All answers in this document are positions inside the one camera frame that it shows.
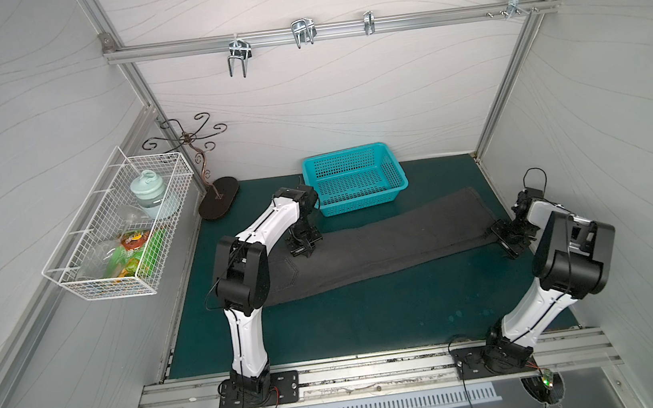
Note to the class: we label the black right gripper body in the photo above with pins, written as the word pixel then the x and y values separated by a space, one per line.
pixel 508 233

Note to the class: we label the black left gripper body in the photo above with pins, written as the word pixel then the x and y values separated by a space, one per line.
pixel 304 245

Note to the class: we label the dark grey long pants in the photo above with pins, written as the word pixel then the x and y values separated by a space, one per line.
pixel 456 223

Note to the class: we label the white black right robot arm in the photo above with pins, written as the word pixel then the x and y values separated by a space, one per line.
pixel 572 260

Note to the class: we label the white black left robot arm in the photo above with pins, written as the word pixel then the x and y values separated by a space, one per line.
pixel 242 279

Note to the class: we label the teal plastic mesh basket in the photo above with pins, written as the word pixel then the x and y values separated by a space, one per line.
pixel 354 178

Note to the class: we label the dark oval stand base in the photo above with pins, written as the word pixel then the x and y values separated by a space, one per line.
pixel 219 198

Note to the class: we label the ornate metal hook stand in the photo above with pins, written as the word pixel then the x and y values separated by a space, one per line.
pixel 200 141

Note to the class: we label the pale green lidded jar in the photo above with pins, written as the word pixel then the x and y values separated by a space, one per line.
pixel 151 192

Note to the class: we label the green snack packet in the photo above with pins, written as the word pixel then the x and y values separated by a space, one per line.
pixel 137 254

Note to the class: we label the double metal hook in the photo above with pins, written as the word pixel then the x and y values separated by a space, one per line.
pixel 240 51

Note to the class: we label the curved metal hook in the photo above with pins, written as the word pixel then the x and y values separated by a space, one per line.
pixel 303 31

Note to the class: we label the small metal hook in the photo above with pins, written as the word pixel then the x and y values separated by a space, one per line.
pixel 369 23

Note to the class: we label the white wire wall basket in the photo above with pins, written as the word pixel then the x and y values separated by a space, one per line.
pixel 110 209

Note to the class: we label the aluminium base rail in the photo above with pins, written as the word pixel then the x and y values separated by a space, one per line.
pixel 391 372

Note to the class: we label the metal bracket hook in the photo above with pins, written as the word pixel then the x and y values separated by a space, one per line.
pixel 513 8

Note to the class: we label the aluminium top rail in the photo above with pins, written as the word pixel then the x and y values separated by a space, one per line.
pixel 325 31

